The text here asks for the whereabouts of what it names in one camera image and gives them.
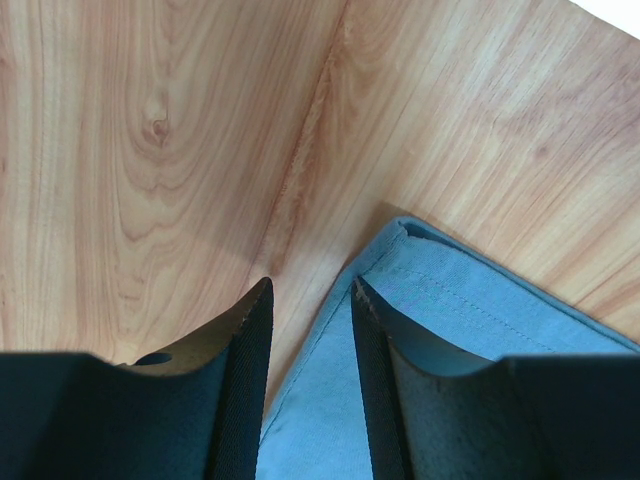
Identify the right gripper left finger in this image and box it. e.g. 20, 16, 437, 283
1, 278, 274, 479

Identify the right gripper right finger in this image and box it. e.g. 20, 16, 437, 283
351, 280, 639, 479

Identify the grey-blue t shirt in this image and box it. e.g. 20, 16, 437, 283
256, 217, 639, 479

